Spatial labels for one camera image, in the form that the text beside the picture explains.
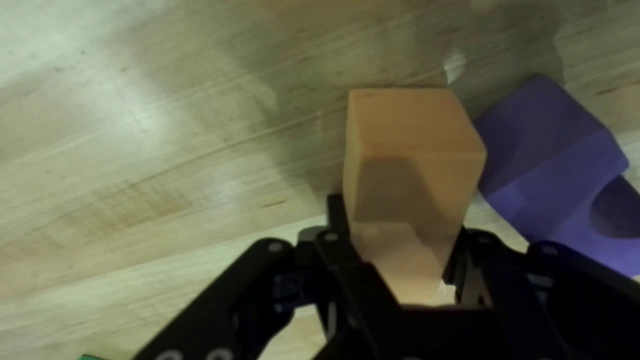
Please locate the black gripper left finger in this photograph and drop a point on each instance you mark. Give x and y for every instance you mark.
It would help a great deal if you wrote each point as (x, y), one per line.
(320, 286)

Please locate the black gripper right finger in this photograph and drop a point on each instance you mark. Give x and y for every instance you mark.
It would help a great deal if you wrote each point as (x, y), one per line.
(532, 301)

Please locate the purple foam arch block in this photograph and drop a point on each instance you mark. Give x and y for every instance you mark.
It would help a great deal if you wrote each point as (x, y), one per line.
(547, 167)

